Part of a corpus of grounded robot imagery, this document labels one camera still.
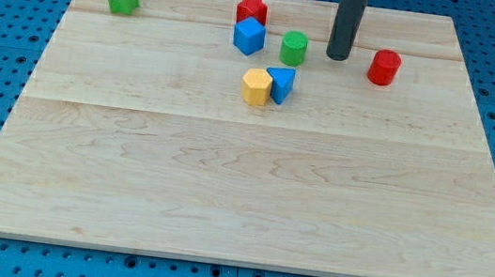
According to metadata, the blue cube block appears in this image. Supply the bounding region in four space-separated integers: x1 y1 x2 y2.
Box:
233 17 267 56

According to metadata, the light wooden board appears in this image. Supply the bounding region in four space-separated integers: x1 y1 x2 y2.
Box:
0 0 495 277

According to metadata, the yellow hexagon block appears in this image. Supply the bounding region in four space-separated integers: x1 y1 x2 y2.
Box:
241 68 272 106

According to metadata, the blue triangle block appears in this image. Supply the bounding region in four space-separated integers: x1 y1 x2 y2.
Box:
267 67 297 105

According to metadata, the green cylinder block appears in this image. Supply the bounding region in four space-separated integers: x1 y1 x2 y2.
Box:
279 30 308 67

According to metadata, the red star block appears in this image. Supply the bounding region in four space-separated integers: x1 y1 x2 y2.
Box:
236 0 268 26

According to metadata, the red cylinder block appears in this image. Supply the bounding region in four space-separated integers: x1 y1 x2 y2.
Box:
367 49 402 86

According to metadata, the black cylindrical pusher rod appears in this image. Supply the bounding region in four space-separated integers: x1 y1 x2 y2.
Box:
326 0 368 61

